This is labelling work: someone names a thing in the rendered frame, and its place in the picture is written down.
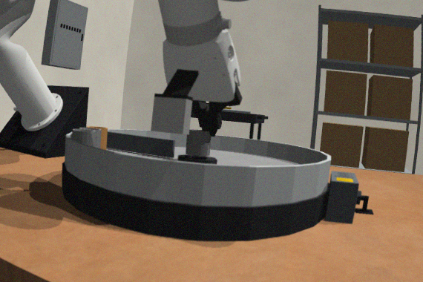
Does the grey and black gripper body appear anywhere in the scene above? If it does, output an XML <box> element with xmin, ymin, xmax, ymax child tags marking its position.
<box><xmin>163</xmin><ymin>29</ymin><xmax>240</xmax><ymax>102</ymax></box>

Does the grey cylinder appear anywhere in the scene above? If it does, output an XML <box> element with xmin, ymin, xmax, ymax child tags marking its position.
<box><xmin>80</xmin><ymin>128</ymin><xmax>102</xmax><ymax>148</ymax></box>
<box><xmin>186</xmin><ymin>129</ymin><xmax>211</xmax><ymax>156</ymax></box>
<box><xmin>72</xmin><ymin>129</ymin><xmax>96</xmax><ymax>147</ymax></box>

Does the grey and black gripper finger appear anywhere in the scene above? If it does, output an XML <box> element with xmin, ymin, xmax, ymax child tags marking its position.
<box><xmin>191</xmin><ymin>100</ymin><xmax>209</xmax><ymax>131</ymax></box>
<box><xmin>207</xmin><ymin>84</ymin><xmax>242</xmax><ymax>137</ymax></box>

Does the grey round turntable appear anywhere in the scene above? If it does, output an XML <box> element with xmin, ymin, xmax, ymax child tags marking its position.
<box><xmin>62</xmin><ymin>129</ymin><xmax>373</xmax><ymax>241</ymax></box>

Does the bronze bushing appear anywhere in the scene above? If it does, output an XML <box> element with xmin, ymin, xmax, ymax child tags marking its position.
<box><xmin>87</xmin><ymin>126</ymin><xmax>108</xmax><ymax>150</ymax></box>

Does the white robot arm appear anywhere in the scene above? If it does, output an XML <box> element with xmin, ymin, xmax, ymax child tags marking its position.
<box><xmin>0</xmin><ymin>0</ymin><xmax>232</xmax><ymax>134</ymax></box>

